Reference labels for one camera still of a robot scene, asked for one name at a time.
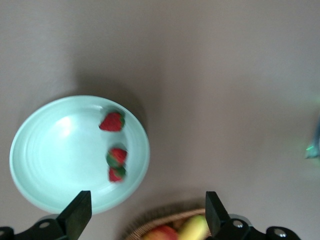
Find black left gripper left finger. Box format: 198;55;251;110
0;190;93;240

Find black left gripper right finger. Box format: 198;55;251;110
205;191;301;240

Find red strawberry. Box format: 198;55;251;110
108;166;128;184
99;111;126;133
106;147;128;168

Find pale green round plate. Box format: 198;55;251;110
9;94;151;216

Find small yellow banana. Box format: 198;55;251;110
177;214;210;240

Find brown wicker basket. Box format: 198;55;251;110
123;207;212;240

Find red apple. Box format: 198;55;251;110
142;224;179;240

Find brown table cover sheet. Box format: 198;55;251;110
0;0;320;240

